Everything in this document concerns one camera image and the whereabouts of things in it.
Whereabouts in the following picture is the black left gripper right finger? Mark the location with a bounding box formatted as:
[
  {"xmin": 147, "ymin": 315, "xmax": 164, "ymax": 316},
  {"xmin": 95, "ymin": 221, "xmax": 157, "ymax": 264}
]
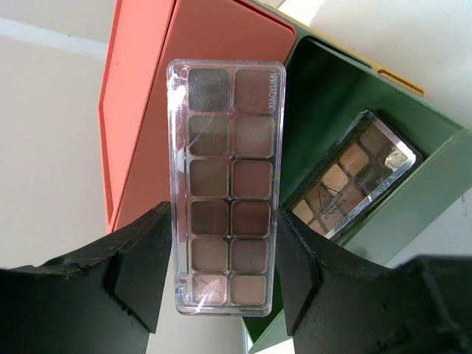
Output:
[{"xmin": 276, "ymin": 209, "xmax": 471, "ymax": 353}]

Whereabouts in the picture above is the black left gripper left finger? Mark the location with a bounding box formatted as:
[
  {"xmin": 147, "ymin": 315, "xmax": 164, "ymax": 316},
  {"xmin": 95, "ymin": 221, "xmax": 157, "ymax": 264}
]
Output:
[{"xmin": 1, "ymin": 202, "xmax": 172, "ymax": 353}]

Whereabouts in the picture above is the brown eyeshadow palette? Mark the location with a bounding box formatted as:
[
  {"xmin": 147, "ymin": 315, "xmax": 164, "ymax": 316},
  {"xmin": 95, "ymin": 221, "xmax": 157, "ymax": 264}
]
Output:
[{"xmin": 285, "ymin": 109, "xmax": 423, "ymax": 240}]

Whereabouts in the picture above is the mauve eyeshadow palette clear case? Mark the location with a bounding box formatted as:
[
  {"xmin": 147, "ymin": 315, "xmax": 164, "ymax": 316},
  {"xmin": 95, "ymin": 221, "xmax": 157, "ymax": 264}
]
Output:
[{"xmin": 166, "ymin": 59, "xmax": 286, "ymax": 317}]

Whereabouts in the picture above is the green drawer box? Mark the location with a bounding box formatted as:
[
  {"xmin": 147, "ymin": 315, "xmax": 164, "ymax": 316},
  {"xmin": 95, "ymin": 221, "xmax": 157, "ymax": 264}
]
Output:
[{"xmin": 243, "ymin": 24, "xmax": 471, "ymax": 353}]

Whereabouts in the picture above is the orange drawer box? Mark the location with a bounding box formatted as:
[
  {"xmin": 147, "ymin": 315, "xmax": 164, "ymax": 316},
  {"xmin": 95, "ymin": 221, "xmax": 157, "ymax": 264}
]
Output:
[{"xmin": 98, "ymin": 1, "xmax": 296, "ymax": 232}]

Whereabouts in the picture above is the yellow drawer box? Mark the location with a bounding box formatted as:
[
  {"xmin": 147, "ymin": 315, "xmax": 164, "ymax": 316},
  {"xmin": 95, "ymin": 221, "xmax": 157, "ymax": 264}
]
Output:
[{"xmin": 254, "ymin": 0, "xmax": 425, "ymax": 97}]

